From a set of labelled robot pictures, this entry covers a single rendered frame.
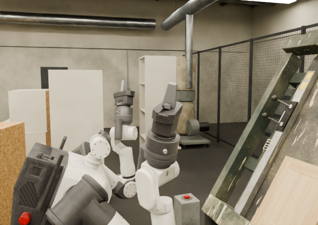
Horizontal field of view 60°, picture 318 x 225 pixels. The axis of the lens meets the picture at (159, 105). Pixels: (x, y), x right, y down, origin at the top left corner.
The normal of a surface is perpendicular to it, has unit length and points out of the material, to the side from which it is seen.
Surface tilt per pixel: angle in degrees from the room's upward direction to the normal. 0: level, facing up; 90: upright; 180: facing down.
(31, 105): 90
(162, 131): 100
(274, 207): 57
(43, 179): 90
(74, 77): 90
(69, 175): 46
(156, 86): 90
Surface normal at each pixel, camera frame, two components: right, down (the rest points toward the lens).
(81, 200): 0.29, -0.33
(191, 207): 0.36, 0.09
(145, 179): -0.65, 0.15
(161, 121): -0.29, 0.27
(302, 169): -0.79, -0.50
